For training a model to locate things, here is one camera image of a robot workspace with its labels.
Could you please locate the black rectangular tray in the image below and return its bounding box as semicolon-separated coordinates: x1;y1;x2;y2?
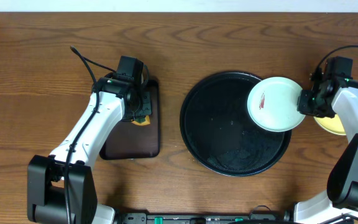
99;80;160;160

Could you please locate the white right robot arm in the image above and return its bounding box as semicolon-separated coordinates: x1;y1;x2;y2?
293;73;358;223

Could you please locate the round black tray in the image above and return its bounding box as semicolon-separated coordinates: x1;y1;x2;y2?
180;71;291;177

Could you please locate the yellow green scrub sponge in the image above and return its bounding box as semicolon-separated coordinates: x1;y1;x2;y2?
132;115;150;126

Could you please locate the yellow plate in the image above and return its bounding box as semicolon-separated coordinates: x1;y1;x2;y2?
314;114;346;136

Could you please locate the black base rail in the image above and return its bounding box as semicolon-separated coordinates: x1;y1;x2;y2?
113;213;290;224

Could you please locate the green plate with red smear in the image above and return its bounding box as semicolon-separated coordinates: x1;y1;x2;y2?
247;77;305;132

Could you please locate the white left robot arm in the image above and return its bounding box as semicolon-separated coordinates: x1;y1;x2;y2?
27;77;152;223

